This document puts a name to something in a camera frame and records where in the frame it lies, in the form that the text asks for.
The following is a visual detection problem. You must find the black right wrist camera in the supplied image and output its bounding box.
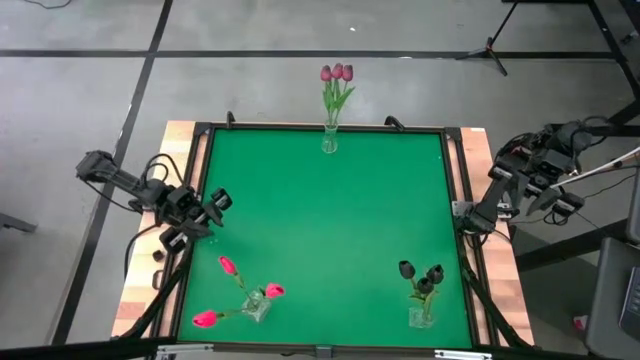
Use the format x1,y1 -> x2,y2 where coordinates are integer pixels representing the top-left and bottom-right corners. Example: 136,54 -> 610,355
542,149 -> 576,176

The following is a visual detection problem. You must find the green table mat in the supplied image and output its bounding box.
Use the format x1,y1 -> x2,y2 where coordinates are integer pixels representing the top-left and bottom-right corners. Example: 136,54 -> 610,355
177,130 -> 474,350

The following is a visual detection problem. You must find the black artificial tulip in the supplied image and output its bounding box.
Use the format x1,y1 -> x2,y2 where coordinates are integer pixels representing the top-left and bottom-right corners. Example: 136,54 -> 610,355
410,277 -> 435,321
424,264 -> 446,311
398,259 -> 422,301

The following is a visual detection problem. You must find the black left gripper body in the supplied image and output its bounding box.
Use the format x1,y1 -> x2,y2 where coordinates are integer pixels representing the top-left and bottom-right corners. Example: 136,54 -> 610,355
158,186 -> 234,254

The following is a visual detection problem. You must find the square clear glass vase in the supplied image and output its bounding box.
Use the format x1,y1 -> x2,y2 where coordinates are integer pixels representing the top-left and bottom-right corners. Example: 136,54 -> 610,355
407,304 -> 435,330
242,289 -> 274,324

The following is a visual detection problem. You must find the black tripod stand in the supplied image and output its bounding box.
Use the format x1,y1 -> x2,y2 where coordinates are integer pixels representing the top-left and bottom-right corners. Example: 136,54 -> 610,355
454,0 -> 521,77

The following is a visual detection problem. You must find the black desk frame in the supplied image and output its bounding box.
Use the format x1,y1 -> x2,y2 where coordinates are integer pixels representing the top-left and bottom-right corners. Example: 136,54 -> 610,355
544,0 -> 640,137

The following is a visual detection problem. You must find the pink artificial tulip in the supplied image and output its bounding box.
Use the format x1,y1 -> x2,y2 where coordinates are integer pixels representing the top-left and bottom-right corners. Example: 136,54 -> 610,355
257,282 -> 287,306
191,305 -> 251,330
218,255 -> 256,306

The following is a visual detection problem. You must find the grey pole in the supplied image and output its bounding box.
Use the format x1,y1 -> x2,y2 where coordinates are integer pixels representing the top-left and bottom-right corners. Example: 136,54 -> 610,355
549,147 -> 640,190

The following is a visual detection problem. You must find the black table frame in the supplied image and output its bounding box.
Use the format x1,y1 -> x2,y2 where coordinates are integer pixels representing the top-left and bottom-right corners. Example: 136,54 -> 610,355
149,121 -> 501,360

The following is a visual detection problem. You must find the grey chair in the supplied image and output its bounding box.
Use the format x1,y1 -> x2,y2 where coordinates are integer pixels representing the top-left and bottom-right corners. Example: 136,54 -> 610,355
584,237 -> 640,360

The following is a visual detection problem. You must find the black furniture foot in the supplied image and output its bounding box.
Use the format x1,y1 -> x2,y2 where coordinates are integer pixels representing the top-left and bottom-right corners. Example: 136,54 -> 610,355
0,212 -> 39,235

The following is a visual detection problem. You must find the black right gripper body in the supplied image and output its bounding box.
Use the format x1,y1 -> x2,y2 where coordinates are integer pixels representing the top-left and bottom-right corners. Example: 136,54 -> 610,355
487,144 -> 586,217

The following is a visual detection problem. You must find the tall clear glass vase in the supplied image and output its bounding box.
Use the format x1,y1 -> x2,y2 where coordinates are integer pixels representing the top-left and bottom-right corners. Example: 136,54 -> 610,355
320,119 -> 340,155

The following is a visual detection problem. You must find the black cable bundle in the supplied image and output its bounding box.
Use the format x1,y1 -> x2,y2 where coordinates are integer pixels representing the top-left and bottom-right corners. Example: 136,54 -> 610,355
542,172 -> 624,229

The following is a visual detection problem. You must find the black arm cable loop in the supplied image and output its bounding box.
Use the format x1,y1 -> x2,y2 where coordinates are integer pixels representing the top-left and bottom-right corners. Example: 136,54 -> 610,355
139,152 -> 186,191

